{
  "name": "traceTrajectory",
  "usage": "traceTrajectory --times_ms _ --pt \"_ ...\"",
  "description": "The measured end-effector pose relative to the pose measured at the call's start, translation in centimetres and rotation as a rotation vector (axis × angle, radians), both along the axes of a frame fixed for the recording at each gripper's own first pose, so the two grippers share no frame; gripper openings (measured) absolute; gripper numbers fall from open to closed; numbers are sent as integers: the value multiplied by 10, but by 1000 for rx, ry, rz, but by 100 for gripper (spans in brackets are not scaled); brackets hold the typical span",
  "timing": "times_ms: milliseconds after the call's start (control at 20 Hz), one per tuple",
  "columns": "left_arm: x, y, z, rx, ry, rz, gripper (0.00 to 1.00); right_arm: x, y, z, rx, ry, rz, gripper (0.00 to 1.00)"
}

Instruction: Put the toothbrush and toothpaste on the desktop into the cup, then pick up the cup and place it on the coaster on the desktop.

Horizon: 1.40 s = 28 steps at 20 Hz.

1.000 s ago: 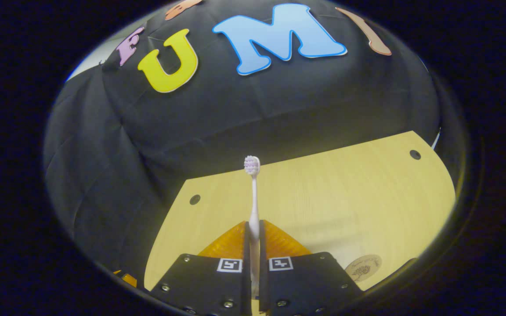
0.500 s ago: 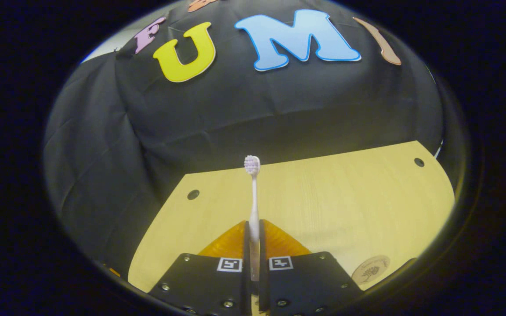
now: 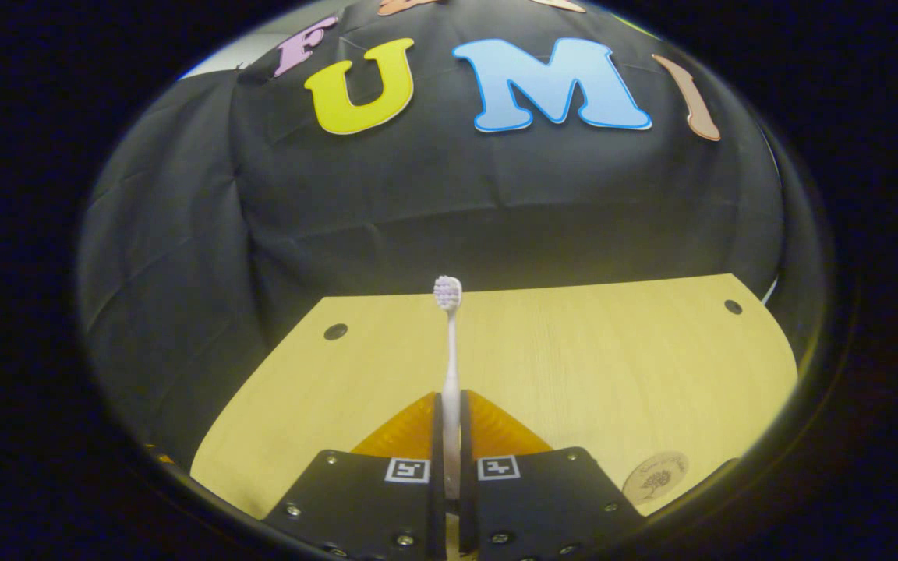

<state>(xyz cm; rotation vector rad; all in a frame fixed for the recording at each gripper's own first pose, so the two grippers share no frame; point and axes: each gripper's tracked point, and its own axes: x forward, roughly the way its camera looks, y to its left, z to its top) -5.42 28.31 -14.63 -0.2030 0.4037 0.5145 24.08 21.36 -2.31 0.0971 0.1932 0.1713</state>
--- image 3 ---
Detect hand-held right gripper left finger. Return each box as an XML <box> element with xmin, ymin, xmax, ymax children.
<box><xmin>262</xmin><ymin>392</ymin><xmax>447</xmax><ymax>561</ymax></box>

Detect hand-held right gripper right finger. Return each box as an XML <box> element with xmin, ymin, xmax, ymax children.
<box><xmin>461</xmin><ymin>390</ymin><xmax>647</xmax><ymax>561</ymax></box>

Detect white toothbrush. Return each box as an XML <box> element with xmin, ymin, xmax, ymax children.
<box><xmin>433</xmin><ymin>275</ymin><xmax>464</xmax><ymax>503</ymax></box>

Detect round cork coaster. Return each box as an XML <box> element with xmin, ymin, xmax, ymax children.
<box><xmin>622</xmin><ymin>450</ymin><xmax>690</xmax><ymax>506</ymax></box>

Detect wooden desktop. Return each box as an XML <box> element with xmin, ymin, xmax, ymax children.
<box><xmin>190</xmin><ymin>273</ymin><xmax>799</xmax><ymax>561</ymax></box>

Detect black backdrop cloth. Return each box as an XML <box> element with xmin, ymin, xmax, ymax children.
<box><xmin>77</xmin><ymin>0</ymin><xmax>816</xmax><ymax>468</ymax></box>

